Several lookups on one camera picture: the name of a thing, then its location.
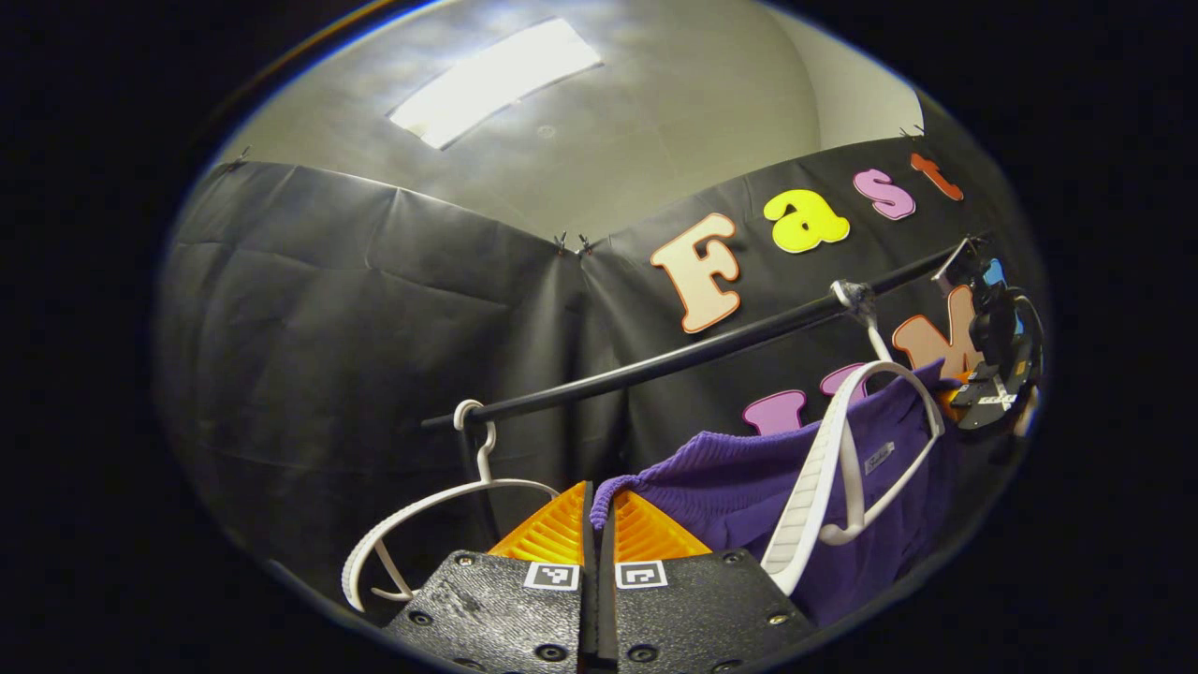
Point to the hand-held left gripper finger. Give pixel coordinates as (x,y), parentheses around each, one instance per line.
(608,608)
(588,608)

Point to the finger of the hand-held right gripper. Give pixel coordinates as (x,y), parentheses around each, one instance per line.
(983,414)
(992,384)

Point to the purple ribbed shirt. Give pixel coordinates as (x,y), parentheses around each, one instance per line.
(730,487)

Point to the white plastic hanger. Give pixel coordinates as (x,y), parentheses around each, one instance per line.
(486,482)

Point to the white hanger with taped hook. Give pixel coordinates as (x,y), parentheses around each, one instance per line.
(814,487)

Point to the black clothes rack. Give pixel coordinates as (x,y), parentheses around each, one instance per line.
(655,360)

